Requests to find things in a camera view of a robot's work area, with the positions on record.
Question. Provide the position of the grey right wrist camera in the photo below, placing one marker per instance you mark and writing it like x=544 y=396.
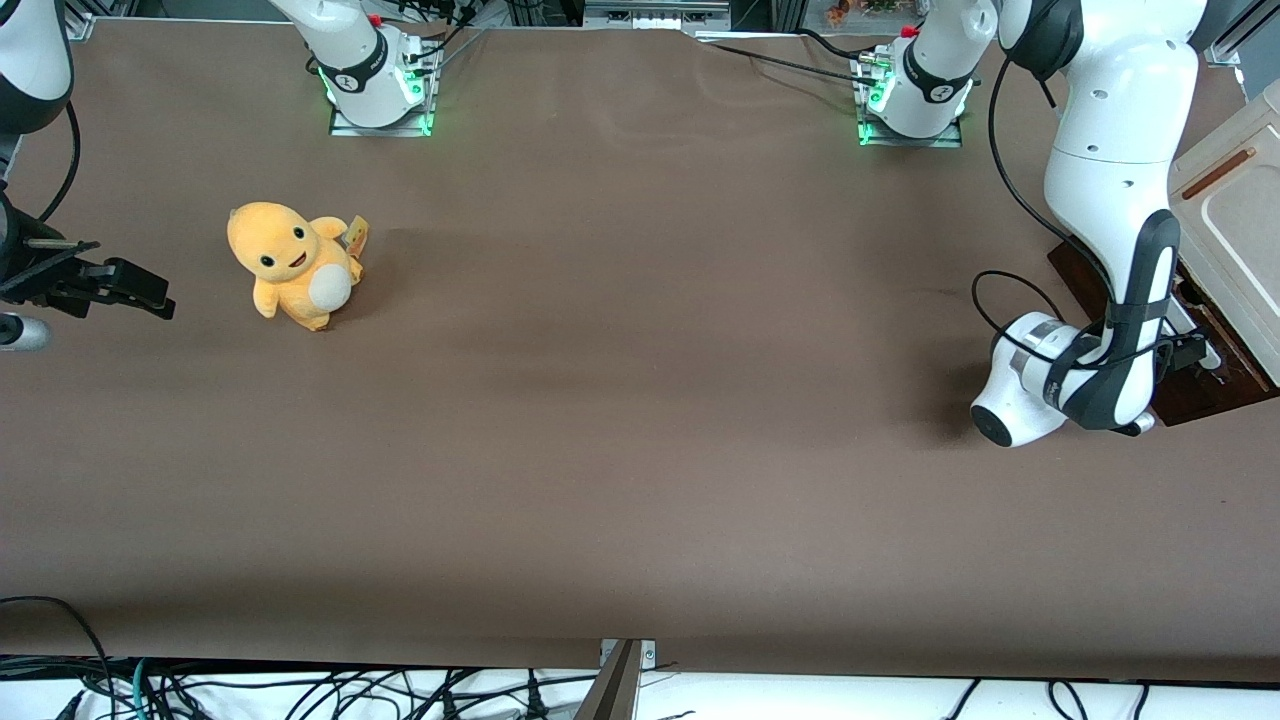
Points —
x=20 y=333

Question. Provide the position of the aluminium frame profile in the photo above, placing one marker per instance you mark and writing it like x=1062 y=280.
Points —
x=1225 y=48

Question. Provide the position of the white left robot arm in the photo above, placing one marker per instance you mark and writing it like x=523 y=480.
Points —
x=1115 y=150

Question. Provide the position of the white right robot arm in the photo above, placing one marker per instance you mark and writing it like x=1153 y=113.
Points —
x=360 y=60

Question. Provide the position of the grey power strip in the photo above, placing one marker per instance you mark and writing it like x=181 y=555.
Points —
x=655 y=14

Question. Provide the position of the yellow plush toy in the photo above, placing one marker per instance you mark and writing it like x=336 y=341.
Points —
x=285 y=270

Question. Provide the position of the dark brown pole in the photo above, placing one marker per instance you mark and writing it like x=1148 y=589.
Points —
x=612 y=690

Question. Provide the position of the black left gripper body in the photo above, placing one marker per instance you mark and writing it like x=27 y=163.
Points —
x=1186 y=352

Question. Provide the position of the silver metal bracket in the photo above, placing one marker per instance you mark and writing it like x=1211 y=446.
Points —
x=645 y=652

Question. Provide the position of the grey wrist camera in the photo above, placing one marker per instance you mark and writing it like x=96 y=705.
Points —
x=1143 y=425
x=20 y=333

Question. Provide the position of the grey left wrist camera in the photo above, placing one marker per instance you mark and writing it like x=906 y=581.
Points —
x=1143 y=425

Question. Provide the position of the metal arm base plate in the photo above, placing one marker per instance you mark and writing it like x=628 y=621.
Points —
x=345 y=128
x=945 y=140

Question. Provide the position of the cream white drawer cabinet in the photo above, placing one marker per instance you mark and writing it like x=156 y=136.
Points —
x=1240 y=220

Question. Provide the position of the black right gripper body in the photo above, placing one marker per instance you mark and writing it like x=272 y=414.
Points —
x=22 y=272

